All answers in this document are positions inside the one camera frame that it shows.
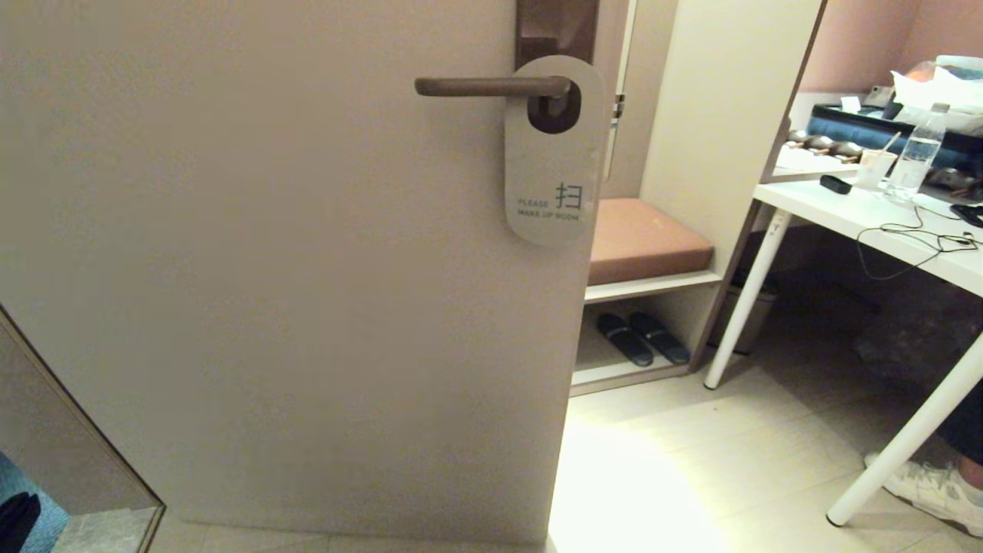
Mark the blue do-not-disturb door sign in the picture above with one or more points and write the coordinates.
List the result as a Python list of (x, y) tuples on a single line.
[(553, 169)]

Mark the beige room door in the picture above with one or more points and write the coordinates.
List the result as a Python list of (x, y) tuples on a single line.
[(269, 307)]

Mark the brown door lock plate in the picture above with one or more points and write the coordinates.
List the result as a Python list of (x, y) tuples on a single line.
[(557, 23)]

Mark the dark slipper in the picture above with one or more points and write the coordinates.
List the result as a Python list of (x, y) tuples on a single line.
[(660, 336), (623, 338)]

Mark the brown bench cushion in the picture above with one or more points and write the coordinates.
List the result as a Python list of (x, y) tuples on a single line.
[(653, 242)]

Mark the brown waste bin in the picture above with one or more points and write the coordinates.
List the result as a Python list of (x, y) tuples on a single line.
[(756, 315)]

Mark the cream wardrobe bench unit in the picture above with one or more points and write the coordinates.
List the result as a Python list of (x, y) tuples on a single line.
[(722, 115)]

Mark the white paper sheet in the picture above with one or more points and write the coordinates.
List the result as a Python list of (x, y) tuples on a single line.
[(806, 160)]

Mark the small black case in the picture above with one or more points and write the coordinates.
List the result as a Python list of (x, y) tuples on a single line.
[(835, 184)]

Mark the white table with round legs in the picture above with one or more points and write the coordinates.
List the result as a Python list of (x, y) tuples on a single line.
[(845, 211)]

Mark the dark blue tray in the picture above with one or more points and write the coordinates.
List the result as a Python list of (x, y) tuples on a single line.
[(852, 130)]

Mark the white paper cup with stick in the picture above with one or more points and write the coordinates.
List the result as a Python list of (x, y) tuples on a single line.
[(874, 169)]

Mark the small white card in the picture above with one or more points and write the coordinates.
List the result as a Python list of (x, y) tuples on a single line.
[(850, 104)]

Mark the clear plastic water bottle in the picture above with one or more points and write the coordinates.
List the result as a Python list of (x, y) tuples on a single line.
[(918, 161)]

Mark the white plastic bag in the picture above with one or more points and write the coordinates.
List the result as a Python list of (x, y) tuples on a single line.
[(921, 88)]

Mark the black flat device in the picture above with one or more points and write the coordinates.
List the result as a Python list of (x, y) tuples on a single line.
[(968, 213)]

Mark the white sneaker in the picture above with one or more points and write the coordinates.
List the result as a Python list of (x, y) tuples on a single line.
[(929, 488)]

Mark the person leg in dark trousers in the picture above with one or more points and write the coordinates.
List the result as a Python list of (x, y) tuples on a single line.
[(968, 438)]

